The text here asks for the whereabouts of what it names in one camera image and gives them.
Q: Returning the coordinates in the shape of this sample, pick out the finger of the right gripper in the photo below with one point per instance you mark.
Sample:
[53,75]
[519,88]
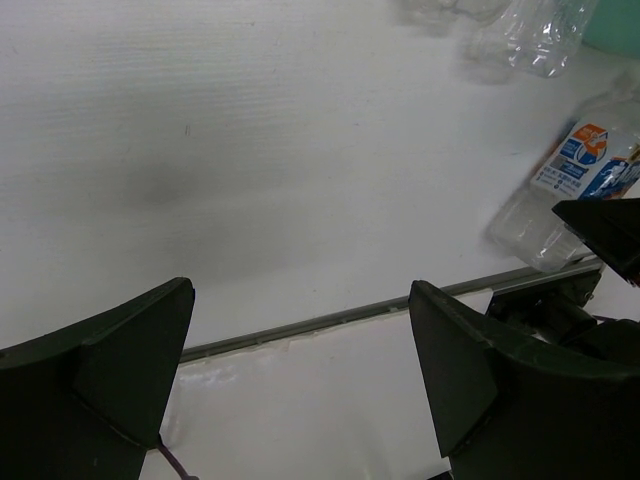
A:
[609,228]

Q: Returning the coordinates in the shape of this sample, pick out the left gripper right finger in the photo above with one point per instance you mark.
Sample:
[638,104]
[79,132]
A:
[507,405]

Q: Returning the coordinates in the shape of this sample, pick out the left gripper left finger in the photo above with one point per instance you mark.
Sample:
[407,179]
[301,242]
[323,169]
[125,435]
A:
[87,401]

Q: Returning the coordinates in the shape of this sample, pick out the blue-label clear bottle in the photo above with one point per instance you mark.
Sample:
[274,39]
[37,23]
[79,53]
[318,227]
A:
[595,157]

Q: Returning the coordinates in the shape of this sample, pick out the small black-cap clear bottle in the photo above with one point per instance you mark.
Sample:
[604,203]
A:
[436,18]

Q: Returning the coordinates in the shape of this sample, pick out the green plastic bin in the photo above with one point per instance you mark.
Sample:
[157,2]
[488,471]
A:
[614,28]

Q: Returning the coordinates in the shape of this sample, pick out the clear crushed plastic bottle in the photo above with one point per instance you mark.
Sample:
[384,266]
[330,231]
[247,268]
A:
[534,37]

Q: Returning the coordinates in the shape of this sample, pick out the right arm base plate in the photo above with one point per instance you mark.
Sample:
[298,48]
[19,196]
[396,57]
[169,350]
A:
[551,307]

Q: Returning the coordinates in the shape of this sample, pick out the aluminium frame rail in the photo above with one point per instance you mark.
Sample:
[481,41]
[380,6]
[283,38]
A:
[350,315]

